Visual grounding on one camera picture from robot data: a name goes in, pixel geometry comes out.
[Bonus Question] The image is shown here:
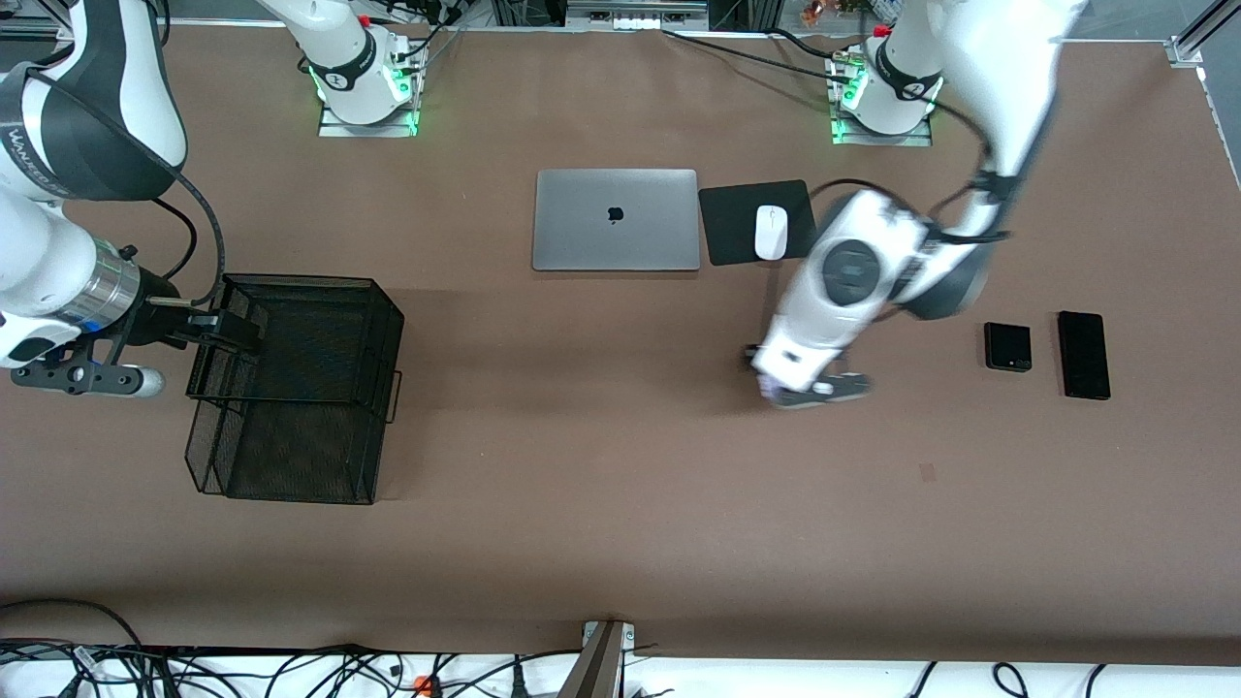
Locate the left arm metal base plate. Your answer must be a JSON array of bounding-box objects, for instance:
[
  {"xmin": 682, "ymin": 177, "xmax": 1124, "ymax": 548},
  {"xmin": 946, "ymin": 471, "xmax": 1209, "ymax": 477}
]
[{"xmin": 831, "ymin": 111, "xmax": 934, "ymax": 148}]

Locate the white computer mouse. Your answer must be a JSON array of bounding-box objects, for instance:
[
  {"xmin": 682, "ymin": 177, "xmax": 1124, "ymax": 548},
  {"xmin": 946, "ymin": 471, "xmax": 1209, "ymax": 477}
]
[{"xmin": 754, "ymin": 205, "xmax": 789, "ymax": 262}]

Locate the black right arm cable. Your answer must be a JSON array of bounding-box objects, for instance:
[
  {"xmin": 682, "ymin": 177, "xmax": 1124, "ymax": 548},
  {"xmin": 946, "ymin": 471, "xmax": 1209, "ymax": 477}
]
[{"xmin": 19, "ymin": 66, "xmax": 227, "ymax": 309}]

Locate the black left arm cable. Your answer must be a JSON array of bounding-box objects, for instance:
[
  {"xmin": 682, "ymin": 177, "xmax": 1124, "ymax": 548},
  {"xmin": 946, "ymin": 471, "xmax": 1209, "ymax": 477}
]
[{"xmin": 814, "ymin": 87, "xmax": 1014, "ymax": 245}]

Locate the aluminium frame post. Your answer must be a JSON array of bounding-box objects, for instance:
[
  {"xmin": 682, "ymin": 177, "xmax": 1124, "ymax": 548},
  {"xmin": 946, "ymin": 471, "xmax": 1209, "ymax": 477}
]
[{"xmin": 1166, "ymin": 0, "xmax": 1241, "ymax": 69}]

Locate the large black looping cable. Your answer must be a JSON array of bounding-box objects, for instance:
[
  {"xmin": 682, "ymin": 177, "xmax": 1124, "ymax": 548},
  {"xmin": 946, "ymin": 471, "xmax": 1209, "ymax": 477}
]
[{"xmin": 0, "ymin": 598, "xmax": 146, "ymax": 652}]

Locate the grey metal table bracket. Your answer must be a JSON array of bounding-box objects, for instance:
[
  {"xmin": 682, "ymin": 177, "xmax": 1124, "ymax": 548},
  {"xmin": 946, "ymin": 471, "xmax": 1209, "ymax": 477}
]
[{"xmin": 557, "ymin": 620, "xmax": 637, "ymax": 698}]

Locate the silver closed laptop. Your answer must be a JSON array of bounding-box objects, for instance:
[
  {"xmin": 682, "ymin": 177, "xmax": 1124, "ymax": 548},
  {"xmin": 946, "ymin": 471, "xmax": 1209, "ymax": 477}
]
[{"xmin": 531, "ymin": 169, "xmax": 701, "ymax": 272}]

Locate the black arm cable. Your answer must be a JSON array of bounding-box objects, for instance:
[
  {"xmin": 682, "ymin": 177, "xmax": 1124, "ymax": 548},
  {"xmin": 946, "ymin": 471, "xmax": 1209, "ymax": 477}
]
[
  {"xmin": 814, "ymin": 87, "xmax": 1014, "ymax": 245},
  {"xmin": 19, "ymin": 66, "xmax": 227, "ymax": 309}
]

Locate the black slab smartphone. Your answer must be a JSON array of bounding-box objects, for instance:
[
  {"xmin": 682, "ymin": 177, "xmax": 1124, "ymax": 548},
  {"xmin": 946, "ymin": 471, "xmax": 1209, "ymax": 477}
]
[{"xmin": 1057, "ymin": 310, "xmax": 1112, "ymax": 401}]

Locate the black mouse pad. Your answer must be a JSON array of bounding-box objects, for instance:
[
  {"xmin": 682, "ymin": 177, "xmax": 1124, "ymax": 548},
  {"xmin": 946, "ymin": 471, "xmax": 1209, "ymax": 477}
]
[{"xmin": 698, "ymin": 179, "xmax": 825, "ymax": 267}]

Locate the grey metal frame rail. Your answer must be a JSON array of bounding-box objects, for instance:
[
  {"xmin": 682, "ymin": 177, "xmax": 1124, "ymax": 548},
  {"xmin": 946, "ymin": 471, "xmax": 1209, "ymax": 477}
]
[{"xmin": 565, "ymin": 0, "xmax": 711, "ymax": 32}]

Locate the black flip phone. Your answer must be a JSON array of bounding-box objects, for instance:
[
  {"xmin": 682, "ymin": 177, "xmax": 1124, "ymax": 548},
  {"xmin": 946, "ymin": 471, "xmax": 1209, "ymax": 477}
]
[{"xmin": 983, "ymin": 322, "xmax": 1033, "ymax": 373}]

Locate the black table top cable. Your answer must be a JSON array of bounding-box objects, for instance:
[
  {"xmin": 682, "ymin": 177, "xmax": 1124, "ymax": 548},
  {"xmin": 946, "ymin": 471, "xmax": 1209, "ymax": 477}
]
[{"xmin": 662, "ymin": 29, "xmax": 859, "ymax": 83}]

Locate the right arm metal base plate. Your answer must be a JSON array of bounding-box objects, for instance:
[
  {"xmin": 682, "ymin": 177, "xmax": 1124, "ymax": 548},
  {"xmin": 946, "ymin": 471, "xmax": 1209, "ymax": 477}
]
[{"xmin": 318, "ymin": 97, "xmax": 421, "ymax": 139}]

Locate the black wire mesh basket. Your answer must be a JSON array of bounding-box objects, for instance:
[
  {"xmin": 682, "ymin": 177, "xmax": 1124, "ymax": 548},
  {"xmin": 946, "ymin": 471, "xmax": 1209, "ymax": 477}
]
[{"xmin": 184, "ymin": 273, "xmax": 405, "ymax": 506}]

